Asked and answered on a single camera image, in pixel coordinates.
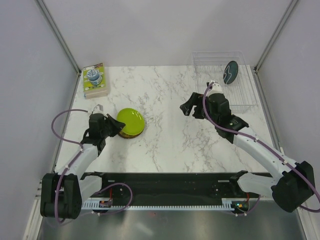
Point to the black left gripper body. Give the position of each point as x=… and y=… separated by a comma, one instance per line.
x=108, y=131

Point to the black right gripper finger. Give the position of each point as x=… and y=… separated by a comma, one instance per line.
x=199, y=112
x=192, y=102

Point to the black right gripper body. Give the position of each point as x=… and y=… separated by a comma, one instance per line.
x=214, y=117

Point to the yellow patterned plate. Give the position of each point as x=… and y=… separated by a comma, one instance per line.
x=130, y=133

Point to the lime green plate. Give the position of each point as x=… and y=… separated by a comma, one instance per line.
x=132, y=118

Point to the dark green plate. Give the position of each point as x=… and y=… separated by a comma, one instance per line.
x=230, y=72

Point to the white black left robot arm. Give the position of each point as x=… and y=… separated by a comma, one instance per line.
x=63, y=192

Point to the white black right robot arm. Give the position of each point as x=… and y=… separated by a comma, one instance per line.
x=290, y=183

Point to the green box with wooden base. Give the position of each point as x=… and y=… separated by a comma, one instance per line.
x=94, y=81

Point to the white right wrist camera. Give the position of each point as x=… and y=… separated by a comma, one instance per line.
x=213, y=87

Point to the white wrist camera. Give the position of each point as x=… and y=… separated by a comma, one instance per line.
x=213, y=87
x=98, y=109

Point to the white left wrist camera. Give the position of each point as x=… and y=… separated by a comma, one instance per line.
x=98, y=109

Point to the white wire dish rack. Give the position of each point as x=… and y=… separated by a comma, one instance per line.
x=209, y=65

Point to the aluminium rail front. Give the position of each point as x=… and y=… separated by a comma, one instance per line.
x=109, y=198

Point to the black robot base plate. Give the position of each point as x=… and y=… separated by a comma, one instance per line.
x=169, y=188

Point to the white slotted cable duct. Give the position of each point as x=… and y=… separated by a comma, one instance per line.
x=103, y=205

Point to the aluminium frame post right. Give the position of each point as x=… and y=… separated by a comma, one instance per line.
x=276, y=34

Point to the aluminium frame post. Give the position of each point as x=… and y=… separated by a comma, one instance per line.
x=276, y=34
x=58, y=35

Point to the aluminium frame post left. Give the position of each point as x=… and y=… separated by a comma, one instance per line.
x=58, y=35

